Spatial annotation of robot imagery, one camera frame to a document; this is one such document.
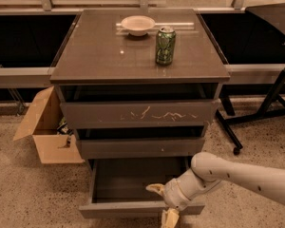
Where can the open cardboard box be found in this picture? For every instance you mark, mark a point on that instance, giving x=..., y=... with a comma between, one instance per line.
x=41, y=122

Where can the grey bottom drawer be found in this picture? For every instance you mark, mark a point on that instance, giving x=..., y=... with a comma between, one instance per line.
x=118, y=186

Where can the scratched grey top drawer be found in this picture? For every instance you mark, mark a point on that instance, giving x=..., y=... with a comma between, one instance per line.
x=126, y=106

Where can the green soda can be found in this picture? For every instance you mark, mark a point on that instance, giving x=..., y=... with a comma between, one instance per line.
x=165, y=44

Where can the white bowl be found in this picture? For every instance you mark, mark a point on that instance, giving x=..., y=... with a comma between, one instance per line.
x=138, y=25

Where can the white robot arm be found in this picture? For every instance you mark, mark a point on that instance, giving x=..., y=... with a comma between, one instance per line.
x=206, y=172

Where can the grey middle drawer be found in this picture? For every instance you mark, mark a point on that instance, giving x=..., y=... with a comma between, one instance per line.
x=140, y=142

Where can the grey drawer cabinet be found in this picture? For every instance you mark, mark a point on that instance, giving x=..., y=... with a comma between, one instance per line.
x=100, y=52

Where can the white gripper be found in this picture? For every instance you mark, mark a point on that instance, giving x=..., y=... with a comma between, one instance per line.
x=172, y=194

